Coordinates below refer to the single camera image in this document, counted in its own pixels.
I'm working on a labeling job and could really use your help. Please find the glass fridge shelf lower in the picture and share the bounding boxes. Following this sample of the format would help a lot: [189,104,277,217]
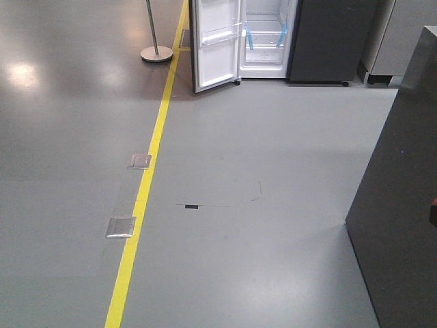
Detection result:
[245,20,288,46]

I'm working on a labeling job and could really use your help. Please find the open fridge door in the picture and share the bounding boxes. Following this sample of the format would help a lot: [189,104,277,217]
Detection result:
[188,0,242,94]

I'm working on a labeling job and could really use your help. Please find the white fridge interior body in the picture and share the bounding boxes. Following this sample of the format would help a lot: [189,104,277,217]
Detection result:
[238,0,302,79]

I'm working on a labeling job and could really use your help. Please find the silver floor box far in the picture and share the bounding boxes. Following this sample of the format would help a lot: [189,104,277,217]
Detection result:
[127,154,152,169]

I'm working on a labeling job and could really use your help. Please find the silver floor box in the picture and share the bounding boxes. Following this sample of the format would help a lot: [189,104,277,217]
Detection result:
[105,217,137,238]
[127,154,152,169]

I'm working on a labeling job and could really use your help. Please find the silver floor box near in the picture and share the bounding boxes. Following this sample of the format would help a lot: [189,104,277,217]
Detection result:
[105,217,137,238]

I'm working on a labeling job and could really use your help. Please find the clear crisper drawer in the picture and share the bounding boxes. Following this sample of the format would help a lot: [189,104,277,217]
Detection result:
[244,44,283,65]

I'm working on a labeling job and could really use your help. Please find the yellow floor tape line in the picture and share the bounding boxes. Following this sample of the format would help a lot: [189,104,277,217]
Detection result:
[104,1,188,328]

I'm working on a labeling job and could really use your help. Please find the grey cabinet on wheels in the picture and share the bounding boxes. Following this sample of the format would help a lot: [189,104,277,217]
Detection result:
[358,0,436,86]

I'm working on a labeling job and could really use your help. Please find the metal stanchion post with base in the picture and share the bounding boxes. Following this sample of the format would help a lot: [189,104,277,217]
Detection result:
[140,0,173,62]

